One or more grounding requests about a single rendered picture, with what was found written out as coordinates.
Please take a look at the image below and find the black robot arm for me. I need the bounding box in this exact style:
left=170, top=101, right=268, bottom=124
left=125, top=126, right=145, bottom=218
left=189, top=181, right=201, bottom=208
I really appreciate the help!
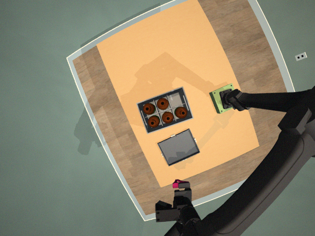
left=155, top=86, right=315, bottom=236

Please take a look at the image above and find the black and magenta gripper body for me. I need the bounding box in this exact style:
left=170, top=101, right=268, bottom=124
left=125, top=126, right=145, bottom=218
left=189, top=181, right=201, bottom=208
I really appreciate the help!
left=174, top=182, right=194, bottom=216

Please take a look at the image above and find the dark grey crate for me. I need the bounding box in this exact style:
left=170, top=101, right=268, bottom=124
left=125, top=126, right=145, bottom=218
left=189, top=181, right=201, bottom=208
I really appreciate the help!
left=136, top=88, right=190, bottom=134

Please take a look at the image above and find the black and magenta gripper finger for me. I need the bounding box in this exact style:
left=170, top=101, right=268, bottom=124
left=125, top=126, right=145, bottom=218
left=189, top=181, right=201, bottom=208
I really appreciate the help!
left=173, top=179, right=188, bottom=188

